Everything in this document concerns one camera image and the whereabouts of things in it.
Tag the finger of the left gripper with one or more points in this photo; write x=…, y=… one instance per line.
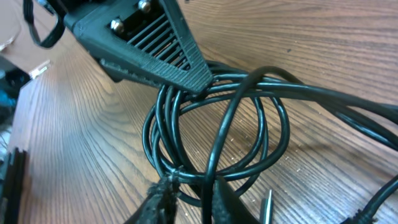
x=148, y=42

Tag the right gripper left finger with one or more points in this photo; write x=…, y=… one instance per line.
x=160, y=205

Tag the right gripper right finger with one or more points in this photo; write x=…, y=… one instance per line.
x=227, y=207

